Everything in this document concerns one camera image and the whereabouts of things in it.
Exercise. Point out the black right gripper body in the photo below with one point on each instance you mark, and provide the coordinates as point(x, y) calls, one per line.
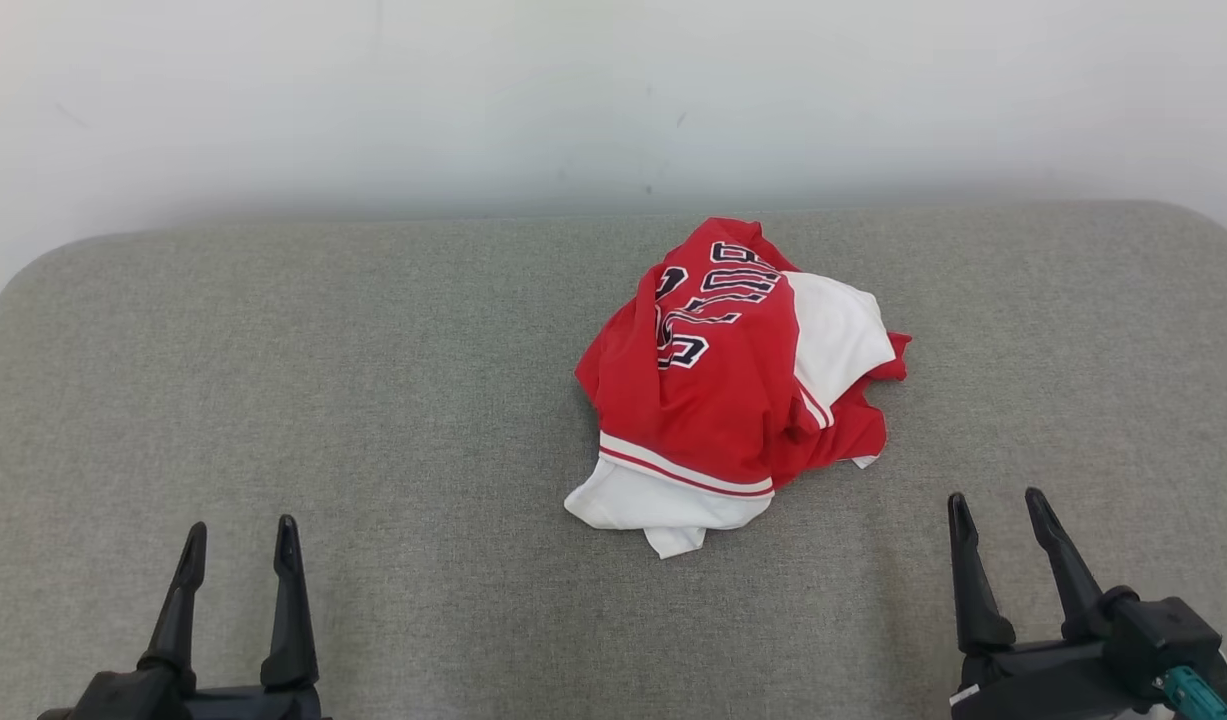
point(1043, 685)

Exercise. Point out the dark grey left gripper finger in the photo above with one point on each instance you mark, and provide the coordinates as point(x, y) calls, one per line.
point(178, 610)
point(290, 620)

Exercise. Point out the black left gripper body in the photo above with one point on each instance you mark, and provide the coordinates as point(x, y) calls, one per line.
point(213, 705)

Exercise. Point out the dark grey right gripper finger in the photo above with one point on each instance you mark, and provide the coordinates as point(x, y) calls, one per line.
point(1073, 590)
point(978, 600)

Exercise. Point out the red jersey with white sleeves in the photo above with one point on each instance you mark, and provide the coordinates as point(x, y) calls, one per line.
point(713, 400)

